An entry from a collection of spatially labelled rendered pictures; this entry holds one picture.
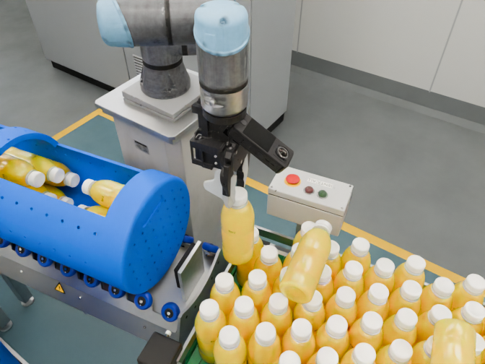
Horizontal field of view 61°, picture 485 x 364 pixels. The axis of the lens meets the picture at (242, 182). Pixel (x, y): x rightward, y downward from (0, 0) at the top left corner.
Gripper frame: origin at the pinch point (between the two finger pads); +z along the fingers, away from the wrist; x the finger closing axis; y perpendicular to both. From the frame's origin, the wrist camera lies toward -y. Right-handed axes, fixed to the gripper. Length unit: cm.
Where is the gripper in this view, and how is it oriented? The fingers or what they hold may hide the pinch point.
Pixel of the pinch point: (237, 196)
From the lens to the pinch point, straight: 79.9
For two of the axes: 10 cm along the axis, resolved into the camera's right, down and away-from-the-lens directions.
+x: -4.0, 6.4, -6.6
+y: -9.1, -2.8, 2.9
